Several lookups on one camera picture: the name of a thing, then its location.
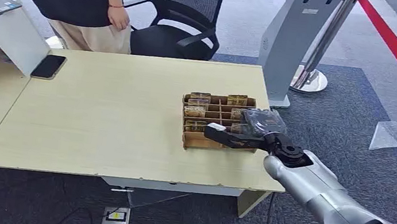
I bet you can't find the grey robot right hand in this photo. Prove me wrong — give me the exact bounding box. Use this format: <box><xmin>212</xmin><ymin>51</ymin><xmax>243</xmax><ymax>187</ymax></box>
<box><xmin>200</xmin><ymin>101</ymin><xmax>320</xmax><ymax>172</ymax></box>

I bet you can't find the person's left hand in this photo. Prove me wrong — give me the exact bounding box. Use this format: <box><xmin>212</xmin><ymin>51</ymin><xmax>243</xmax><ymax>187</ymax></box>
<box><xmin>105</xmin><ymin>4</ymin><xmax>133</xmax><ymax>33</ymax></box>

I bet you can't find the golden printed card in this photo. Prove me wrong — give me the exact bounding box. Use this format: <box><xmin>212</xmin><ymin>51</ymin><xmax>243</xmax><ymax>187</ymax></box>
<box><xmin>183</xmin><ymin>104</ymin><xmax>208</xmax><ymax>120</ymax></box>
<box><xmin>226</xmin><ymin>92</ymin><xmax>250</xmax><ymax>109</ymax></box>
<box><xmin>229</xmin><ymin>107</ymin><xmax>248</xmax><ymax>122</ymax></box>
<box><xmin>183</xmin><ymin>118</ymin><xmax>208</xmax><ymax>135</ymax></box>
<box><xmin>187</xmin><ymin>97</ymin><xmax>211</xmax><ymax>110</ymax></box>
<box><xmin>189</xmin><ymin>90</ymin><xmax>213</xmax><ymax>104</ymax></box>
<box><xmin>229</xmin><ymin>122</ymin><xmax>248</xmax><ymax>136</ymax></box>

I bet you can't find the wooden card organizer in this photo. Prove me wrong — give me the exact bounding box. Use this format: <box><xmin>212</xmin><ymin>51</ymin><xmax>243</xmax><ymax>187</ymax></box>
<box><xmin>176</xmin><ymin>88</ymin><xmax>265</xmax><ymax>160</ymax></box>

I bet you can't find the black office chair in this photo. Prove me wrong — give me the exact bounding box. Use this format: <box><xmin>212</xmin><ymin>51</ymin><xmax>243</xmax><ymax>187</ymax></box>
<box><xmin>115</xmin><ymin>0</ymin><xmax>228</xmax><ymax>67</ymax></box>

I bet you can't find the white box stand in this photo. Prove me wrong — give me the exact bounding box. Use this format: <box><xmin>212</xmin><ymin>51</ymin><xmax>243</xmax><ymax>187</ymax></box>
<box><xmin>0</xmin><ymin>0</ymin><xmax>57</xmax><ymax>81</ymax></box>

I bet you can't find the grey kiosk stand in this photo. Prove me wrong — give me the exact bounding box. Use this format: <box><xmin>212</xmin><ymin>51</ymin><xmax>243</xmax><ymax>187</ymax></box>
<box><xmin>248</xmin><ymin>0</ymin><xmax>349</xmax><ymax>116</ymax></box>

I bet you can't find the black smartphone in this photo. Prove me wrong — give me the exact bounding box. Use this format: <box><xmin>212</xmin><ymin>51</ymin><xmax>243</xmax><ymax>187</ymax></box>
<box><xmin>30</xmin><ymin>52</ymin><xmax>68</xmax><ymax>83</ymax></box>

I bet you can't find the clear acrylic sheet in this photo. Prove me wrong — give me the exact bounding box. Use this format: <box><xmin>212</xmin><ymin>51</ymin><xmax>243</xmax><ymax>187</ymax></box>
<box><xmin>126</xmin><ymin>184</ymin><xmax>193</xmax><ymax>217</ymax></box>
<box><xmin>368</xmin><ymin>118</ymin><xmax>397</xmax><ymax>155</ymax></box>

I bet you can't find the floor power socket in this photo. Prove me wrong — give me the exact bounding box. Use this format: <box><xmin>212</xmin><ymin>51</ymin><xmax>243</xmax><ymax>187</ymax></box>
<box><xmin>102</xmin><ymin>204</ymin><xmax>132</xmax><ymax>224</ymax></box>

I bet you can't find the chrome stanchion post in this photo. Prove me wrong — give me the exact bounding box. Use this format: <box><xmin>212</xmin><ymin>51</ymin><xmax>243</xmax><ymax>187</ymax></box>
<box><xmin>288</xmin><ymin>0</ymin><xmax>358</xmax><ymax>99</ymax></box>

